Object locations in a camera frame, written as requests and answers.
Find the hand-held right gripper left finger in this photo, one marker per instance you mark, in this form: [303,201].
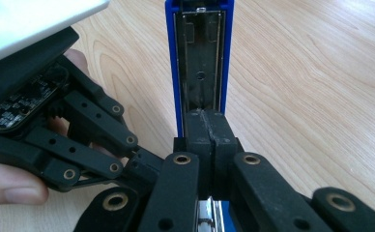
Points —
[199,135]

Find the blue stapler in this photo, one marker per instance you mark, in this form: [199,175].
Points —
[201,48]

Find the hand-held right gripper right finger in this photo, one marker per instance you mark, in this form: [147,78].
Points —
[221,135]

